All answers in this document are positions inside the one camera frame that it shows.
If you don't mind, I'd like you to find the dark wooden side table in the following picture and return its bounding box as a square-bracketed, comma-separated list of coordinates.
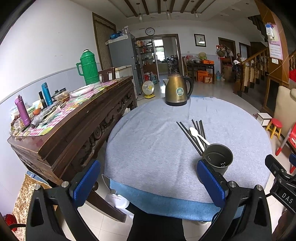
[186, 60, 215, 84]

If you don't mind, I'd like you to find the beige sofa armchair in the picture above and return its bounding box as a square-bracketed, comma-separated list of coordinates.
[273, 86, 296, 137]

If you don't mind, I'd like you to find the checkered pink table mat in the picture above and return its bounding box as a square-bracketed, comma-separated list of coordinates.
[11, 79, 118, 137]

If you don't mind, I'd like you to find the white small step stool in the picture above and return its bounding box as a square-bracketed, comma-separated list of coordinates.
[256, 113, 272, 126]

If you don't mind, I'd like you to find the white plate on sideboard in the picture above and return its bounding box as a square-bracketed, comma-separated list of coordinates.
[69, 84, 95, 98]

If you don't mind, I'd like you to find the green thermos jug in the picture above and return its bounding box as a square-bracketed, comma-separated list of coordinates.
[76, 49, 99, 85]

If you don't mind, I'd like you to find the small floor fan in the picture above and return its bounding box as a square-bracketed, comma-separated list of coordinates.
[142, 80, 155, 99]

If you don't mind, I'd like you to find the wooden stair railing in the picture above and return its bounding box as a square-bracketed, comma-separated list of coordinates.
[233, 47, 269, 95]

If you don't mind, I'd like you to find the framed wall picture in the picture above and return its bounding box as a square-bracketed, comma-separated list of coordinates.
[194, 34, 206, 47]

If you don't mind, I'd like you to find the red plastic child chair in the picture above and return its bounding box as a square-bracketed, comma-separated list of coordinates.
[275, 123, 296, 174]

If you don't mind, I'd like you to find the dark carved wooden sideboard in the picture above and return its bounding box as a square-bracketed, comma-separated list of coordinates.
[7, 75, 138, 223]

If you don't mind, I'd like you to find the dark metal utensil cup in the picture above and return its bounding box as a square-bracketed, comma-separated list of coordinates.
[203, 144, 233, 175]

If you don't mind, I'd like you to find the gold electric kettle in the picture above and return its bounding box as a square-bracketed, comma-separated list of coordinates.
[165, 73, 194, 106]

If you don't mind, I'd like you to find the grey blue table cloth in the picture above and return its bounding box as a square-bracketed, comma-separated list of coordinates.
[104, 97, 272, 221]

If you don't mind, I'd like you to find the grey refrigerator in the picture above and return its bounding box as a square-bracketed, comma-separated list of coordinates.
[106, 33, 143, 95]

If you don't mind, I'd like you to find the red yellow small stool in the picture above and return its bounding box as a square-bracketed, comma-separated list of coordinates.
[265, 118, 282, 139]

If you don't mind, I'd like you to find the purple water bottle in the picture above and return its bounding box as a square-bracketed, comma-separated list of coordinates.
[15, 95, 31, 127]

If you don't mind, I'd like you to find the black chopstick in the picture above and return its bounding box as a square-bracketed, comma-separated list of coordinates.
[191, 120, 201, 135]
[199, 120, 206, 139]
[179, 121, 204, 155]
[176, 121, 203, 157]

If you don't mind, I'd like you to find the teal water bottle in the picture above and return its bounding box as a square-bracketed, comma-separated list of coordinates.
[42, 82, 53, 106]

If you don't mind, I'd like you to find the round wall clock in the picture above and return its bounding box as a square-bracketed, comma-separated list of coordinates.
[145, 27, 156, 36]

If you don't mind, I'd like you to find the white plastic spoon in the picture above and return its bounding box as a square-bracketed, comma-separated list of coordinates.
[189, 127, 210, 145]
[195, 137, 205, 152]

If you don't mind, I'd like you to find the wall calendar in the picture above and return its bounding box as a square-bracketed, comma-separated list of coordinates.
[269, 25, 283, 60]

